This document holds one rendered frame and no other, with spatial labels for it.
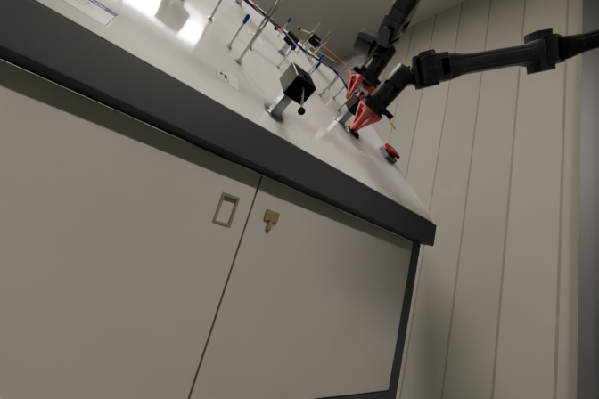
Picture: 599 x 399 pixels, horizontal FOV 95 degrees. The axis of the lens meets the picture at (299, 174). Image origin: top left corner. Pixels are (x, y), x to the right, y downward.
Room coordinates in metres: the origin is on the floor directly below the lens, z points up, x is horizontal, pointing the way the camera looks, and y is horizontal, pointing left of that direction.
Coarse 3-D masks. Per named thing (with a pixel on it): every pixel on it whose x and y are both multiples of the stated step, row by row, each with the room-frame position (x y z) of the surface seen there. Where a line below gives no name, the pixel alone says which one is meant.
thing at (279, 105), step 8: (296, 64) 0.46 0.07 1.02; (288, 72) 0.46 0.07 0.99; (296, 72) 0.43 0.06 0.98; (304, 72) 0.46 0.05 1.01; (280, 80) 0.48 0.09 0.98; (288, 80) 0.45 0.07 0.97; (296, 80) 0.44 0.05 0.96; (304, 80) 0.44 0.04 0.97; (312, 80) 0.47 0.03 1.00; (288, 88) 0.45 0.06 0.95; (296, 88) 0.45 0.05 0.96; (304, 88) 0.44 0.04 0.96; (312, 88) 0.45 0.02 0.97; (280, 96) 0.49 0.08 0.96; (288, 96) 0.46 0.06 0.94; (296, 96) 0.46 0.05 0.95; (304, 96) 0.46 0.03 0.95; (264, 104) 0.51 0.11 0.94; (272, 104) 0.51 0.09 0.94; (280, 104) 0.49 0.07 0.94; (288, 104) 0.50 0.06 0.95; (272, 112) 0.51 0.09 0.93; (280, 112) 0.51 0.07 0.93; (304, 112) 0.43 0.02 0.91
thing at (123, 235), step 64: (0, 64) 0.30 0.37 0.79; (0, 128) 0.32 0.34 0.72; (64, 128) 0.34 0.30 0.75; (128, 128) 0.38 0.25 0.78; (0, 192) 0.33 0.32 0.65; (64, 192) 0.36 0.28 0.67; (128, 192) 0.40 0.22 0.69; (192, 192) 0.45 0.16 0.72; (0, 256) 0.35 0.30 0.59; (64, 256) 0.38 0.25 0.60; (128, 256) 0.42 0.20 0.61; (192, 256) 0.47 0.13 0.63; (0, 320) 0.36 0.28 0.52; (64, 320) 0.40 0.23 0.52; (128, 320) 0.44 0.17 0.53; (192, 320) 0.49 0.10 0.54; (0, 384) 0.38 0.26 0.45; (64, 384) 0.41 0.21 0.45; (128, 384) 0.45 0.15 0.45; (192, 384) 0.51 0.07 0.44
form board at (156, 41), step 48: (48, 0) 0.29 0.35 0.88; (96, 0) 0.34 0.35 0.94; (144, 0) 0.43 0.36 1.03; (192, 0) 0.58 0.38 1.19; (144, 48) 0.36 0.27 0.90; (192, 48) 0.45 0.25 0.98; (240, 48) 0.60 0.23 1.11; (240, 96) 0.47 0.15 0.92; (336, 96) 0.98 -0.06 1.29; (336, 144) 0.65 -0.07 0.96; (384, 192) 0.68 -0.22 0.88
